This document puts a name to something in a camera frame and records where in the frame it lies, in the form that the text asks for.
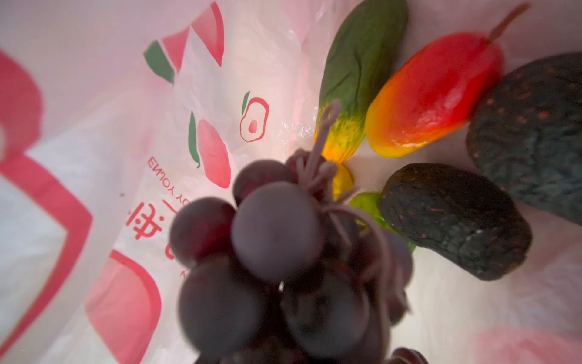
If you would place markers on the green yellow mango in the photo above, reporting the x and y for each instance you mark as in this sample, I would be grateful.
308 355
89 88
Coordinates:
360 61

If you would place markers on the green lime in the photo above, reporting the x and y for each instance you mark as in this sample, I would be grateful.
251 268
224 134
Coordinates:
368 204

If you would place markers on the dark brown fruit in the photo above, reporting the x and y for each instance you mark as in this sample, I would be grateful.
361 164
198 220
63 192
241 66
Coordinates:
458 214

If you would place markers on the dark avocado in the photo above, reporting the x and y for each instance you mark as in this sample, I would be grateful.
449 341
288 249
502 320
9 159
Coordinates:
525 135

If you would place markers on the dark purple grapes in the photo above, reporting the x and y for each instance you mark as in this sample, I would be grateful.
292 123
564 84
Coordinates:
288 273

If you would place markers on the yellow bell pepper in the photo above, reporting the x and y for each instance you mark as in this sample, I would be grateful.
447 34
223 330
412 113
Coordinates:
342 182

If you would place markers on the red orange peach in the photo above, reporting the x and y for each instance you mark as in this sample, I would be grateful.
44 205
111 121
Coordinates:
435 92

